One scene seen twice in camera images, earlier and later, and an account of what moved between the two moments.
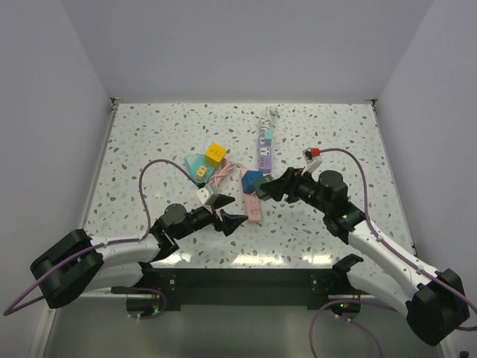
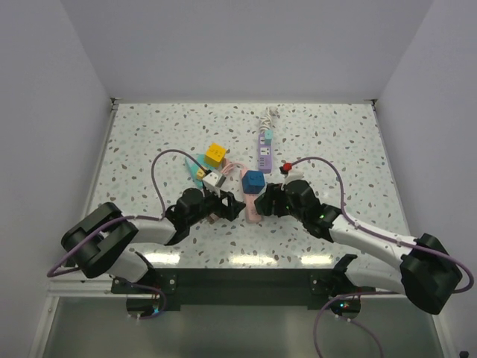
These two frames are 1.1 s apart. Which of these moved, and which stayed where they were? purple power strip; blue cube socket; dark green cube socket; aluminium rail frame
Moved: dark green cube socket
Stayed: purple power strip; blue cube socket; aluminium rail frame
